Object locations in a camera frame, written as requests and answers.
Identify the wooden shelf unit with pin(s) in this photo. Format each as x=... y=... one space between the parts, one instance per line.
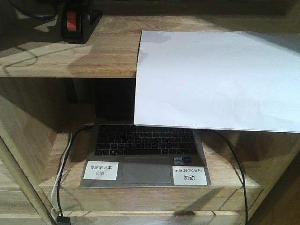
x=35 y=115

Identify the white label sticker left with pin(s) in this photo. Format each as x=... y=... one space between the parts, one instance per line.
x=101 y=170

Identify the silver laptop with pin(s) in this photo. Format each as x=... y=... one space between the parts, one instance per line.
x=146 y=155

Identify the black stapler with orange label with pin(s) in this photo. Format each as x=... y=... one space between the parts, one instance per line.
x=78 y=21

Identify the white label sticker right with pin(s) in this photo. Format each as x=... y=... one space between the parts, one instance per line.
x=189 y=175

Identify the grey usb adapter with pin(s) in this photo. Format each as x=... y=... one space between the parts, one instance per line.
x=62 y=220

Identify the white label sticker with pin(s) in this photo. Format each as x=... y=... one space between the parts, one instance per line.
x=189 y=175
x=101 y=170

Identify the white paper sheets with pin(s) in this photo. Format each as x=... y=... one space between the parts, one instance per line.
x=218 y=80

